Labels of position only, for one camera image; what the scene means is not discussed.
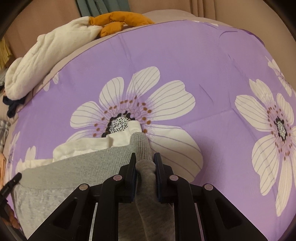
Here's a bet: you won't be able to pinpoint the grey fleece sweatpants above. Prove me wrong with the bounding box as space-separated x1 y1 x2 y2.
13 120 175 240

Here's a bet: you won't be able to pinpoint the peach folded clothes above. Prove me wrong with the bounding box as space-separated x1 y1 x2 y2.
0 153 6 189

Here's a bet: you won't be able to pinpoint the grey plaid pillow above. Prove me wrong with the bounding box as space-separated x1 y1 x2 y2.
0 120 11 153

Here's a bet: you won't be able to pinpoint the dark navy garment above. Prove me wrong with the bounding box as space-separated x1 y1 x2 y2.
3 96 26 118

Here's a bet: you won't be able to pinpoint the purple floral bed sheet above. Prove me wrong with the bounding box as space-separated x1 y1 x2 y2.
6 21 295 240

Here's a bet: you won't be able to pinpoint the orange plush cloth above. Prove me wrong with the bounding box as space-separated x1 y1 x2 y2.
89 11 154 37

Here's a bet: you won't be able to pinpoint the teal curtain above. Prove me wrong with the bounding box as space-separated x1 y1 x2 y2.
75 0 130 17

